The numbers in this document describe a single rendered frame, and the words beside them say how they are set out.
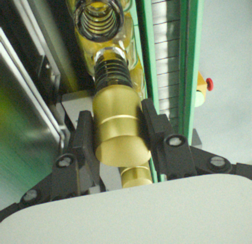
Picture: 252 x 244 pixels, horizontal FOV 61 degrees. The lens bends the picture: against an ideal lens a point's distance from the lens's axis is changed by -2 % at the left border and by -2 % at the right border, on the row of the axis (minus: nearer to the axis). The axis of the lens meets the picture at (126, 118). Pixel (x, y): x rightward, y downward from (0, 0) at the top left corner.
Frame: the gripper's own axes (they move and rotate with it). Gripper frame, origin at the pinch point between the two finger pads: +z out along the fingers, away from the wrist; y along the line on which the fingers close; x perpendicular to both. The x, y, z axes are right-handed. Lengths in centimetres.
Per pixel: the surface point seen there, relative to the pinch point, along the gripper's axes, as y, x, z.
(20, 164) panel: -12.4, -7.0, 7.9
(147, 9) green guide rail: 5.8, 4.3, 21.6
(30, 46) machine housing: -15.9, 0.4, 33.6
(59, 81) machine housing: -14.6, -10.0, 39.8
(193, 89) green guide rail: 13.5, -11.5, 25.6
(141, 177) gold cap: 0.7, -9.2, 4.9
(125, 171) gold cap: -0.8, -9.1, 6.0
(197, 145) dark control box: 23, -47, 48
